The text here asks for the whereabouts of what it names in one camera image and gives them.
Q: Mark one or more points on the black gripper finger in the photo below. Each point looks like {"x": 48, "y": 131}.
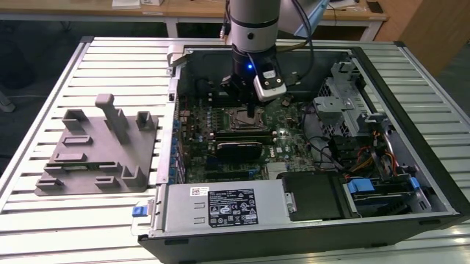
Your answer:
{"x": 238, "y": 88}

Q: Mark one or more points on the silver CPU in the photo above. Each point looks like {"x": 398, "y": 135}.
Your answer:
{"x": 242, "y": 118}

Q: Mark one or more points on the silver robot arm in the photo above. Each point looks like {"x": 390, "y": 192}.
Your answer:
{"x": 253, "y": 16}

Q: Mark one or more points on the CPU socket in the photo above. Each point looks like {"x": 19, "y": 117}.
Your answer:
{"x": 246, "y": 129}

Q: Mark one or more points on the black RAM slots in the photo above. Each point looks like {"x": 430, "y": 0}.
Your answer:
{"x": 215, "y": 102}
{"x": 242, "y": 136}

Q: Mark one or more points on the green motherboard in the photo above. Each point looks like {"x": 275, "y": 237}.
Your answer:
{"x": 198, "y": 129}

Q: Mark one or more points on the black graphics card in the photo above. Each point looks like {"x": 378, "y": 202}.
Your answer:
{"x": 238, "y": 152}

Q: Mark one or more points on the silver drive cage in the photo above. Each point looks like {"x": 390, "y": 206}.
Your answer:
{"x": 329, "y": 108}

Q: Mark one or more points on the small silver heatsink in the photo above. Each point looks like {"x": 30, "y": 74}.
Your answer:
{"x": 278, "y": 168}

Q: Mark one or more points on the small white box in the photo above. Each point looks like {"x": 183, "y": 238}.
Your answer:
{"x": 151, "y": 1}

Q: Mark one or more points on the grey parts rack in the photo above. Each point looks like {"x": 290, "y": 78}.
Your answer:
{"x": 140, "y": 154}

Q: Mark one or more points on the wooden desk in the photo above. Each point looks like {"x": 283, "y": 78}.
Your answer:
{"x": 128, "y": 11}

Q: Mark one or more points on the grey plastic latch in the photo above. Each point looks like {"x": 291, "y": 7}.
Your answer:
{"x": 370, "y": 118}

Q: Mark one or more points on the white paper sheet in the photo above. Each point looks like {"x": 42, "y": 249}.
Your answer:
{"x": 126, "y": 2}

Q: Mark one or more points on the white barcode sticker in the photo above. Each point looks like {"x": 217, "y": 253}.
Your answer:
{"x": 199, "y": 191}

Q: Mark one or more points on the black phone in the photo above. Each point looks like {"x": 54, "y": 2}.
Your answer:
{"x": 374, "y": 6}

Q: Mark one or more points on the black power supply label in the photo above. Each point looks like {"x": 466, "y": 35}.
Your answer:
{"x": 233, "y": 207}

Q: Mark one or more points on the silver power supply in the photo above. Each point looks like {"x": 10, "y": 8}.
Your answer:
{"x": 183, "y": 214}

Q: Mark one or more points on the blue disk carrier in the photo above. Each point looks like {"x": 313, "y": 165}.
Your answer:
{"x": 359, "y": 187}

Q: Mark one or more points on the blue case latch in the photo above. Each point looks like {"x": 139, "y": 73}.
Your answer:
{"x": 139, "y": 211}

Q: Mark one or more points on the brown wooden cabinet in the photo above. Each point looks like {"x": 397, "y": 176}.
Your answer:
{"x": 433, "y": 27}

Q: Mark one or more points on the black hard disk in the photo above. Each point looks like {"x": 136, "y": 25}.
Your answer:
{"x": 382, "y": 204}

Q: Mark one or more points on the black PC case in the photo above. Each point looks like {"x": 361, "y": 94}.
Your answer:
{"x": 294, "y": 244}

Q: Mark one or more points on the grey chair leg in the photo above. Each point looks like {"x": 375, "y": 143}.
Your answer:
{"x": 6, "y": 103}

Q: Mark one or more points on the silver disk bay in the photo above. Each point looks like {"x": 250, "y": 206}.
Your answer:
{"x": 424, "y": 202}

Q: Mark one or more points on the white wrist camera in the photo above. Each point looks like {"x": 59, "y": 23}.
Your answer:
{"x": 271, "y": 88}

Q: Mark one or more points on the small silver bracket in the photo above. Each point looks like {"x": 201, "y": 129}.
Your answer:
{"x": 290, "y": 203}

